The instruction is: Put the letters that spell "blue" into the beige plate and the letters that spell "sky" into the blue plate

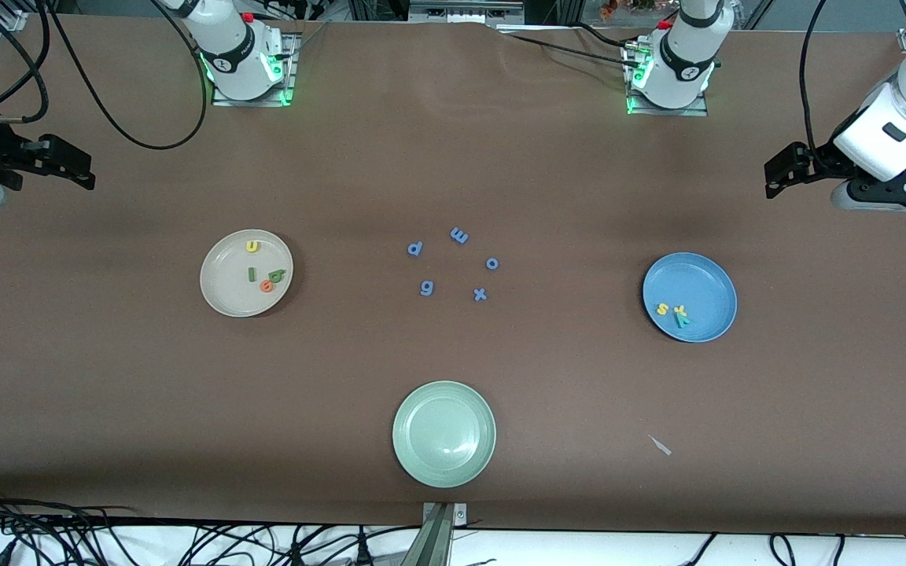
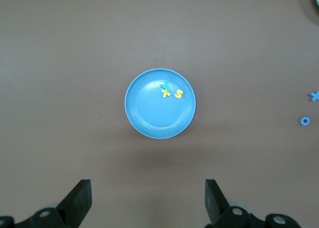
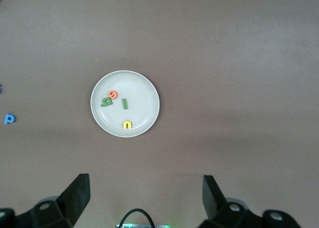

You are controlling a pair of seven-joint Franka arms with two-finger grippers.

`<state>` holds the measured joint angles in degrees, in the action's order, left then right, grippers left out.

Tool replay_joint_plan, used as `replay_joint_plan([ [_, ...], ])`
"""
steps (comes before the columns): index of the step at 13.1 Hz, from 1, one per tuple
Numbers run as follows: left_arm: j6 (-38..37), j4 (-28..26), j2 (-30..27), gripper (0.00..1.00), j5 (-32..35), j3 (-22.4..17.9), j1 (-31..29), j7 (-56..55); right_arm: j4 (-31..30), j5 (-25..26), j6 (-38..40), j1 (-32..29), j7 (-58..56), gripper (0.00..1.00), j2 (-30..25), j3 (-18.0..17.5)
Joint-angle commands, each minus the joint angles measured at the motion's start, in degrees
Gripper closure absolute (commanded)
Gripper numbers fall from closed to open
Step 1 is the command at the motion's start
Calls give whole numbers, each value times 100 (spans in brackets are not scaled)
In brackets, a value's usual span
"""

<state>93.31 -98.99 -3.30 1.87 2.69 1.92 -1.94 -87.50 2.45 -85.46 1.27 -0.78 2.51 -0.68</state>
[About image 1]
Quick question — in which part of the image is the beige round plate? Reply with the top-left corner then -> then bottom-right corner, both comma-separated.
200,229 -> 294,318

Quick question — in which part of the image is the blue round plate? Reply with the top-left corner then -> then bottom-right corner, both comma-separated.
642,252 -> 738,344

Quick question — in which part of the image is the orange background object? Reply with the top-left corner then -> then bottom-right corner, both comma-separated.
599,0 -> 658,18

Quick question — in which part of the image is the brown table cover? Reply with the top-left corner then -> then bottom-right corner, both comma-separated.
0,14 -> 906,537

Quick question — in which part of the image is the silver metal box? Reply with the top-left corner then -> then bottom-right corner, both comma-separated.
408,0 -> 525,26

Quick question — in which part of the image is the green round plate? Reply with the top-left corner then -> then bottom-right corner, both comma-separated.
392,380 -> 497,489

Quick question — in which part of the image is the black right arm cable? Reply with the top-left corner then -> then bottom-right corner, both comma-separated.
0,0 -> 210,150

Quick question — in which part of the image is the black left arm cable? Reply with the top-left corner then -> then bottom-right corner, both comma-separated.
799,0 -> 827,154

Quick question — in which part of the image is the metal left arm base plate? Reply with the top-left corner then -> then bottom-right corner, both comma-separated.
626,39 -> 709,118

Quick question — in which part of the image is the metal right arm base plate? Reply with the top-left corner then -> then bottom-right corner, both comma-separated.
212,31 -> 298,108

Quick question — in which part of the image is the black cable near arm base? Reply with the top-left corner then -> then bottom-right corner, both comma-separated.
492,28 -> 643,68

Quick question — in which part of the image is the black floor cable tangle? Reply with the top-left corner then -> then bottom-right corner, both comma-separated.
178,523 -> 422,566
0,483 -> 139,566

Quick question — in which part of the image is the metal table edge bracket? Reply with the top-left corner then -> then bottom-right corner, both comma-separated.
421,502 -> 469,566

